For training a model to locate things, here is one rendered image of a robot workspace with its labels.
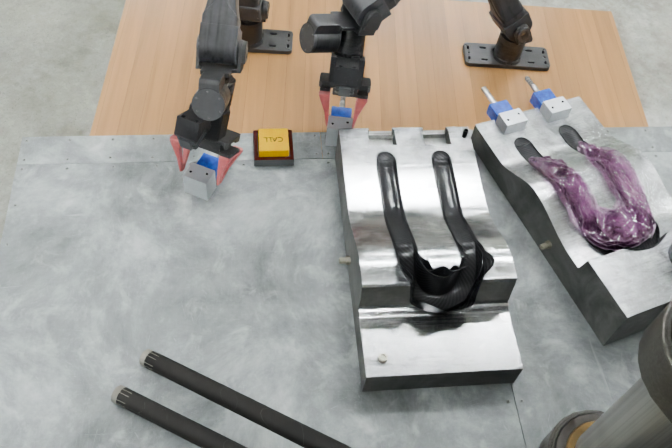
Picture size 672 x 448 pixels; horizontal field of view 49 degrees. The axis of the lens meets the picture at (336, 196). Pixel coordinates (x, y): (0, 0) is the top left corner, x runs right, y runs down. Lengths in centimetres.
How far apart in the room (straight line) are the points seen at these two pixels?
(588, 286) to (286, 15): 94
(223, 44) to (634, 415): 93
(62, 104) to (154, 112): 120
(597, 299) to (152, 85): 100
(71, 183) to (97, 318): 30
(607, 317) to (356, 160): 53
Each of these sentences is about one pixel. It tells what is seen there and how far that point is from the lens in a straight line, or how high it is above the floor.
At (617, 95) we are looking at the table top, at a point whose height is 80.
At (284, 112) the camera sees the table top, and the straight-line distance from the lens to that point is 160.
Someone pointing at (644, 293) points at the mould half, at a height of 91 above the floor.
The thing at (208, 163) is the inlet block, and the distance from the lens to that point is 146.
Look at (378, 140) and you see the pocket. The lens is 148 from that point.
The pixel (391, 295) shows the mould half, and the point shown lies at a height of 90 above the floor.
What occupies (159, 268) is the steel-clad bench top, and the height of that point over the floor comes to 80.
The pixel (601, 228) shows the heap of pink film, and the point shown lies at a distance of 144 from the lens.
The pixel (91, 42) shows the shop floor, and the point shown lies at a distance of 300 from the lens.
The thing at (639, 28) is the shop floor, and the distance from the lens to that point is 342.
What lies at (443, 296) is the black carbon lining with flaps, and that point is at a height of 87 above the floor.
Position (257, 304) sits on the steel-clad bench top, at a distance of 133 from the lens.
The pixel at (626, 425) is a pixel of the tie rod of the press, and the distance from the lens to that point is 66.
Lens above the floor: 197
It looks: 53 degrees down
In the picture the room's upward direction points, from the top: 8 degrees clockwise
